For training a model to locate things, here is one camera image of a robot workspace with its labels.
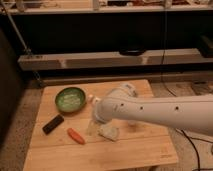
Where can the wooden shelf rack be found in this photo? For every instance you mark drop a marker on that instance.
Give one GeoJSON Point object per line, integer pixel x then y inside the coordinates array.
{"type": "Point", "coordinates": [88, 43]}

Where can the white sponge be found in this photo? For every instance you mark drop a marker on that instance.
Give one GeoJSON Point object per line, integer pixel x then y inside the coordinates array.
{"type": "Point", "coordinates": [109, 131]}

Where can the green bowl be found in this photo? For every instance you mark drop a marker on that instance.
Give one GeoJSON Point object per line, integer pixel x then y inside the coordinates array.
{"type": "Point", "coordinates": [70, 99]}

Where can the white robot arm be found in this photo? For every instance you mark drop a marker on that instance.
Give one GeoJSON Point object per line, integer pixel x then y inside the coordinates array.
{"type": "Point", "coordinates": [191, 113]}

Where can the clear plastic cup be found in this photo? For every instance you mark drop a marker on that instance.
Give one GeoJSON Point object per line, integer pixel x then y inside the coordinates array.
{"type": "Point", "coordinates": [132, 123]}

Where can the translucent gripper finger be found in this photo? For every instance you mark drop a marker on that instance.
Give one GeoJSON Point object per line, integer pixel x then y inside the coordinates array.
{"type": "Point", "coordinates": [92, 128]}

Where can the black remote control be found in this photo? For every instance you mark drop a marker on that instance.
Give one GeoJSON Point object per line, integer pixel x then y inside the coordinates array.
{"type": "Point", "coordinates": [51, 125]}

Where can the white tube bottle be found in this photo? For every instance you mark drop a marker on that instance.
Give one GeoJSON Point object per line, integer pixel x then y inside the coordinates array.
{"type": "Point", "coordinates": [93, 99]}

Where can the dark round object on shelf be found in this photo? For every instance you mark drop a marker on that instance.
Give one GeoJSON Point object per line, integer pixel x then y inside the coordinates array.
{"type": "Point", "coordinates": [132, 51]}

